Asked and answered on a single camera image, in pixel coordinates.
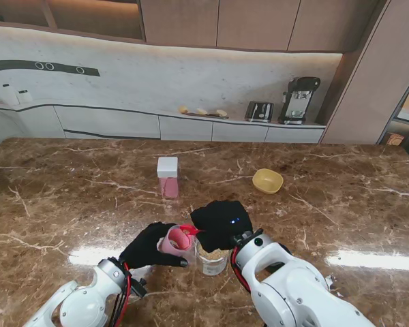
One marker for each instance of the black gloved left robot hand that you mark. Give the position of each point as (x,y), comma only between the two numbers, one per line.
(146,248)

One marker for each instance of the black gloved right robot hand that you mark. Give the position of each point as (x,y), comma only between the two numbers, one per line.
(221,221)

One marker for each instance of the pink plastic measuring cup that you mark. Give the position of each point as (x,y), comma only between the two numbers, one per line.
(177,242)

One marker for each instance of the red plastic scoop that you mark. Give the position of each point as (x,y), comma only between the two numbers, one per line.
(189,230)

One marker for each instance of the clear grain jar with label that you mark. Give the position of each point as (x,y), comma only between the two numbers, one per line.
(211,262)

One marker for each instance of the yellow plastic bowl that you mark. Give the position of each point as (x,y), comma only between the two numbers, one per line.
(267,180)

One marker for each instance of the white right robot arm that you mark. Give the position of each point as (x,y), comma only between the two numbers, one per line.
(286,282)

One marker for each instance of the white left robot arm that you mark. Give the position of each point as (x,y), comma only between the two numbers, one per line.
(85,299)

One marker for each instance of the clear airtight container white lid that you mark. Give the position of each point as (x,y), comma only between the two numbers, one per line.
(168,177)

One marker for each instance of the dark serving board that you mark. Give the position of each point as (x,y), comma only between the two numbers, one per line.
(208,116)

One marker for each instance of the yellow fruit piece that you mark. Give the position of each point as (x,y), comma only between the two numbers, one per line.
(182,109)
(221,113)
(201,111)

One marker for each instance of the black silver toaster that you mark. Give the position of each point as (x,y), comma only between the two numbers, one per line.
(259,112)

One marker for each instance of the white counter with drawers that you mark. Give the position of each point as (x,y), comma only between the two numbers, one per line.
(122,124)

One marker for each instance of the black espresso machine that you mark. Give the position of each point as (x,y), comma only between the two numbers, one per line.
(300,98)

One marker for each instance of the brown tall cabinet panel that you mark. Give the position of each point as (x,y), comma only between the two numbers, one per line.
(358,95)

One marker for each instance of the orange printed box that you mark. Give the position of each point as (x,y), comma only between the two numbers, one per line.
(394,139)

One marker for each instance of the short white bottle black cap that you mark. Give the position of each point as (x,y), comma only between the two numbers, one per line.
(24,97)

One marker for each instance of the tall white bottle black cap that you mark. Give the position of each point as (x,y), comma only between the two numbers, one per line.
(9,95)

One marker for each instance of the brown wooden wall cabinets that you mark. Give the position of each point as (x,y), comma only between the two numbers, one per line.
(252,24)

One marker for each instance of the black wall panel with rings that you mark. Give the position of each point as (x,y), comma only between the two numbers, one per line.
(20,65)

